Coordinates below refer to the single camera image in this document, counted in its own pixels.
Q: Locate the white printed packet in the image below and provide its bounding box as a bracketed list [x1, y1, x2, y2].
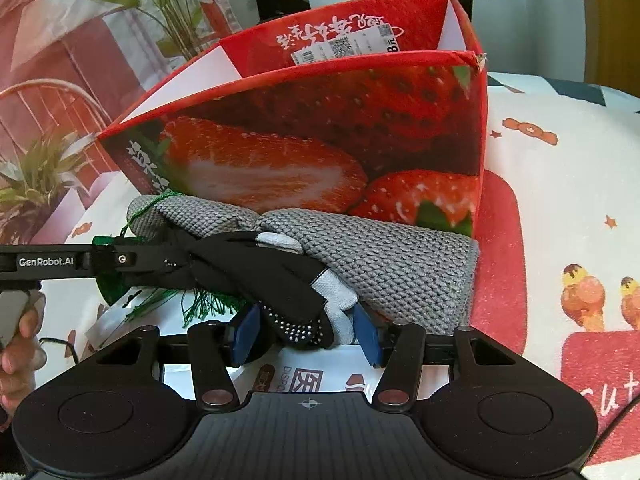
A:
[84, 287, 392, 397]

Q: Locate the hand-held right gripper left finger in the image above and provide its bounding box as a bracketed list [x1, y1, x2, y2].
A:
[93, 305, 261, 411]

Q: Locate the red strawberry print box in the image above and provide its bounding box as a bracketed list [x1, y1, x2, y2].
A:
[96, 0, 489, 241]

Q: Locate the black grey dotted glove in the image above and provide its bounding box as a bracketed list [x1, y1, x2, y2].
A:
[167, 230, 362, 352]

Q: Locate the green tasselled fabric sachet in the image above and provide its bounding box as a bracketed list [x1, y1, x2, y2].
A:
[92, 191, 262, 327]

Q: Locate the person's left hand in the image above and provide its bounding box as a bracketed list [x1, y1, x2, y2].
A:
[0, 290, 47, 430]

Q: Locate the red plant print backdrop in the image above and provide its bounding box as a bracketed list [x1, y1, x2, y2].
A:
[0, 0, 263, 247]

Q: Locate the black cable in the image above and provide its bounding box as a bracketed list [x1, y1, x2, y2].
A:
[591, 401, 637, 467]
[39, 336, 82, 367]

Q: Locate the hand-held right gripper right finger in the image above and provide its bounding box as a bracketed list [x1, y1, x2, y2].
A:
[352, 305, 517, 409]

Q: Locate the brown wooden panel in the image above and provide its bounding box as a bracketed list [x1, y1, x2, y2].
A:
[579, 0, 640, 98]

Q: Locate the grey knitted cloth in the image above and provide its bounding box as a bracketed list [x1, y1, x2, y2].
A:
[127, 195, 482, 339]

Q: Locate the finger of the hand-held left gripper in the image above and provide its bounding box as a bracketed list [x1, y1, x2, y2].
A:
[93, 241, 202, 280]

